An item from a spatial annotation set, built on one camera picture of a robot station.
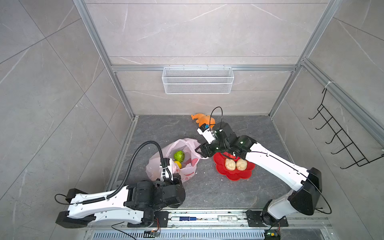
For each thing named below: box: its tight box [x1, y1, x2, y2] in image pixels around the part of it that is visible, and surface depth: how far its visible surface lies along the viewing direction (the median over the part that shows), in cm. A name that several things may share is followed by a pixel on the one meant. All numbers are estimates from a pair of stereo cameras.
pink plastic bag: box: [145, 138, 208, 182], surface depth 79 cm
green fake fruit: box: [173, 150, 186, 163], surface depth 92 cm
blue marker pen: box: [179, 216, 197, 221], surface depth 75 cm
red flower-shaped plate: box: [213, 152, 256, 182], surface depth 89 cm
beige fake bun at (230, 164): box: [225, 158, 236, 171], surface depth 89 cm
